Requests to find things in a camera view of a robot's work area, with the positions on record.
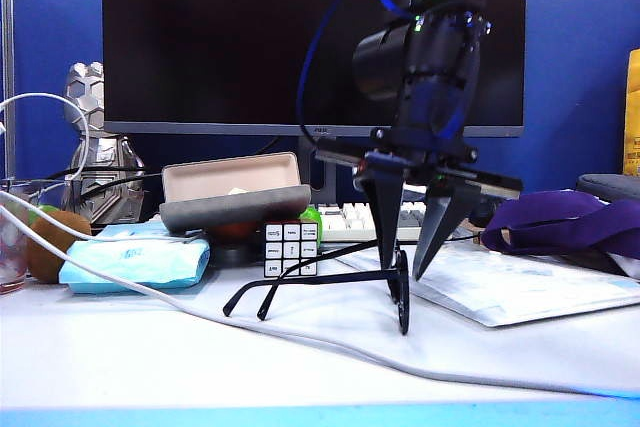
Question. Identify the black computer monitor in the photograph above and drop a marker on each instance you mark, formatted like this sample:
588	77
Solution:
200	47

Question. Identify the grey glasses case pink lining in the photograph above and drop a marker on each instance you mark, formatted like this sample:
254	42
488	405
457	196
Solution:
225	209

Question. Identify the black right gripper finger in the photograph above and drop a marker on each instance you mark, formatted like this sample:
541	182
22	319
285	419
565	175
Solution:
387	217
442	227

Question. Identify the brown kiwi fruit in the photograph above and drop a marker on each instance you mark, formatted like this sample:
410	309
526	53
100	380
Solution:
50	247

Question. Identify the black frame glasses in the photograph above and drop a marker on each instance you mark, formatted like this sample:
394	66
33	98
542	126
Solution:
402	297

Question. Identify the white and grey keyboard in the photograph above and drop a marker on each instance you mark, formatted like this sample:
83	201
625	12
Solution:
345	227

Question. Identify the grey monitor stand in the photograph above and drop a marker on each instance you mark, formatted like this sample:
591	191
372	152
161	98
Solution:
330	179

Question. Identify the yellow bag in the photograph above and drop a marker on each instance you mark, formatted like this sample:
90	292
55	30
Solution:
633	117

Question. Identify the clear glass cup ribbon print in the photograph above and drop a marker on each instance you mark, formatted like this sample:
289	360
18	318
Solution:
12	257

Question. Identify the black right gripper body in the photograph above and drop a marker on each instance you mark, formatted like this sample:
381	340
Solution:
425	157

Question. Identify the light blue wet wipes pack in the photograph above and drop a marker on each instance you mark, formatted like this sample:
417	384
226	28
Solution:
135	262

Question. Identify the clear plastic document bag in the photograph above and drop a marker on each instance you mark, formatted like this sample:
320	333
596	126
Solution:
525	287

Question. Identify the grey pouch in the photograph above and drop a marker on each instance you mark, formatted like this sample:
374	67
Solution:
610	187

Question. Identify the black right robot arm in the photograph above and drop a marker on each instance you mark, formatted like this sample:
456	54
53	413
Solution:
440	47

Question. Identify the silver faceted trophy figurine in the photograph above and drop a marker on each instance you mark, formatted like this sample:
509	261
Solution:
100	147

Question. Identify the purple fabric bag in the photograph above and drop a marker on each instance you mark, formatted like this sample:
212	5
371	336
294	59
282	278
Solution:
550	217

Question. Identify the black puzzle cube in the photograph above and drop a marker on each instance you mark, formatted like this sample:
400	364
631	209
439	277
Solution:
291	249

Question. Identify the black computer mouse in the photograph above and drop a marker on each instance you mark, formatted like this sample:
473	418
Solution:
485	214

